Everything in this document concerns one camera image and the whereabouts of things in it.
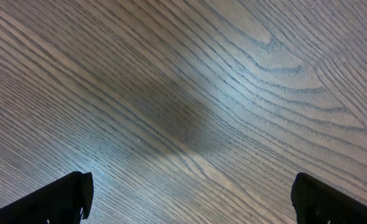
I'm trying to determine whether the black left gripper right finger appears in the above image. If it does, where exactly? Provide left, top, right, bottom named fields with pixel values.
left=290, top=172, right=367, bottom=224

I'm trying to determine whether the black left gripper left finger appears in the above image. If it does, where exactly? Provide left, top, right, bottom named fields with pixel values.
left=0, top=171, right=94, bottom=224

